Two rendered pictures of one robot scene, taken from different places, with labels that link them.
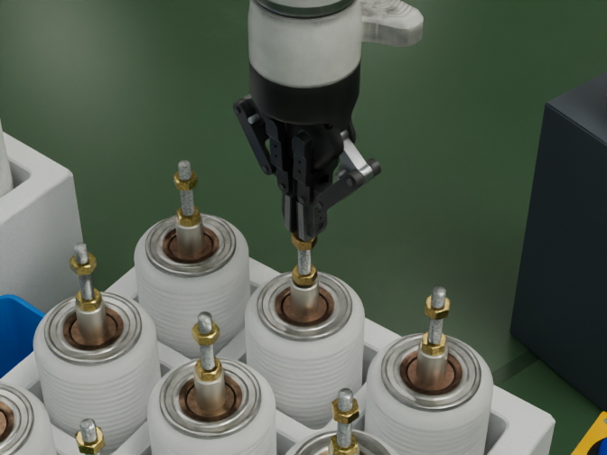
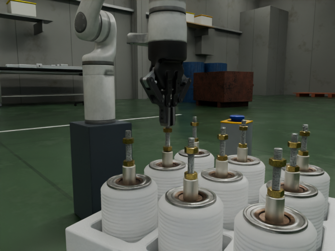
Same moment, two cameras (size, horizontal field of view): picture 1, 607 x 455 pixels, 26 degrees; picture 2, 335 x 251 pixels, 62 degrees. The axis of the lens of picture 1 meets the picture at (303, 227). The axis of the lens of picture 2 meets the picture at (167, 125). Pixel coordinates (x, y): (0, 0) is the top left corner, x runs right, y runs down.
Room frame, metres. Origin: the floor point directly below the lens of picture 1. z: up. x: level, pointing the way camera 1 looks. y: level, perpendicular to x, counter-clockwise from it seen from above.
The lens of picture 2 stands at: (0.76, 0.55, 0.42)
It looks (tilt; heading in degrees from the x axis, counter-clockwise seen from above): 8 degrees down; 267
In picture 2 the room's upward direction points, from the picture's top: straight up
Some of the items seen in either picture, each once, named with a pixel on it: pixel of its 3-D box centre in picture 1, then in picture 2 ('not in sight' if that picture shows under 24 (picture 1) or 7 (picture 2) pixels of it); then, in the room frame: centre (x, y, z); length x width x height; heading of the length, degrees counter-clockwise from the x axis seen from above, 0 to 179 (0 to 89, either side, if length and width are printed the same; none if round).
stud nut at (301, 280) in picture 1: (304, 273); (167, 148); (0.72, 0.00, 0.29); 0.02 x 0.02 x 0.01; 3
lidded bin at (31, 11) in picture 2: not in sight; (21, 10); (3.33, -5.45, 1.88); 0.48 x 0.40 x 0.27; 37
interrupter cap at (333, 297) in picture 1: (304, 305); (167, 165); (0.72, 0.00, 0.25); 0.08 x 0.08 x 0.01
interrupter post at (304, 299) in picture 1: (304, 294); (167, 159); (0.72, 0.00, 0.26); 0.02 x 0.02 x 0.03
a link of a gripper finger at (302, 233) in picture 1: (311, 216); (169, 116); (0.72, -0.01, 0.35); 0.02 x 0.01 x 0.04; 135
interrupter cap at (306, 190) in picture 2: not in sight; (291, 188); (0.54, 0.14, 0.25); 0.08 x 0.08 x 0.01
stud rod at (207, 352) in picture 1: (207, 351); (222, 148); (0.63, 0.07, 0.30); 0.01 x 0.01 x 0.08
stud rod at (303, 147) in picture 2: not in sight; (303, 144); (0.47, 0.04, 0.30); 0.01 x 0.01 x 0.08
